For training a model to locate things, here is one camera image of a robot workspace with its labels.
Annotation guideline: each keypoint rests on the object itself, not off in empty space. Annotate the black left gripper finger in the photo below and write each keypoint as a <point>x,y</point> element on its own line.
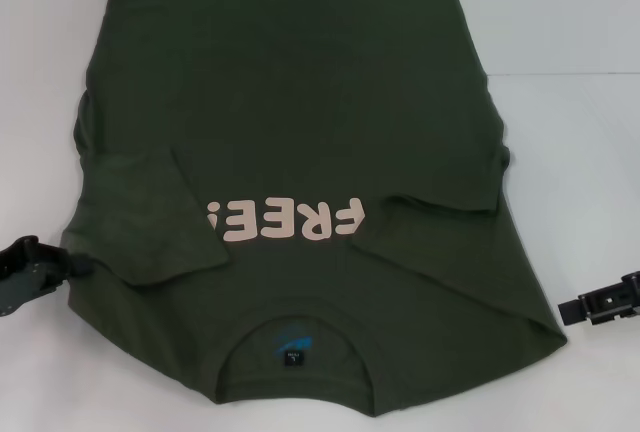
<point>77,264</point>

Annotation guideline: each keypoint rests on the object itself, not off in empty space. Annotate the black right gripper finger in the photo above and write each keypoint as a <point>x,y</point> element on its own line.
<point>600,302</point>

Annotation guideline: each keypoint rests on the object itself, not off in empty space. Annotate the dark green FREE! t-shirt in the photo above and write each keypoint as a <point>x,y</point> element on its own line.
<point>300,127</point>

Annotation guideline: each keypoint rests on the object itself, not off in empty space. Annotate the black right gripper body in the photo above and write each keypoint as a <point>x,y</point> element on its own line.
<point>634,287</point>

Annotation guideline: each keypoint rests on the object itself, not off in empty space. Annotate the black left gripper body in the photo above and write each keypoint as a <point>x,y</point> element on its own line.
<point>27,277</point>

